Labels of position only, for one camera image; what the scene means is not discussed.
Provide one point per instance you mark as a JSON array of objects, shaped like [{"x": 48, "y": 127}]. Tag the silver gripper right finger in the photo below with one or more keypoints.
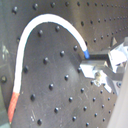
[{"x": 115, "y": 54}]

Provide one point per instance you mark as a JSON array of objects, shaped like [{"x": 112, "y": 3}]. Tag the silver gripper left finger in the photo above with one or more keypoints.
[{"x": 102, "y": 74}]

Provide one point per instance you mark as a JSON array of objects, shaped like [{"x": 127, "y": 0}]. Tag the black perforated optical breadboard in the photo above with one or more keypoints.
[{"x": 55, "y": 93}]

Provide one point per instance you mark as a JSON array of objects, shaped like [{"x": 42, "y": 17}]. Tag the white cable red blue ends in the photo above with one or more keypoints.
[{"x": 43, "y": 18}]

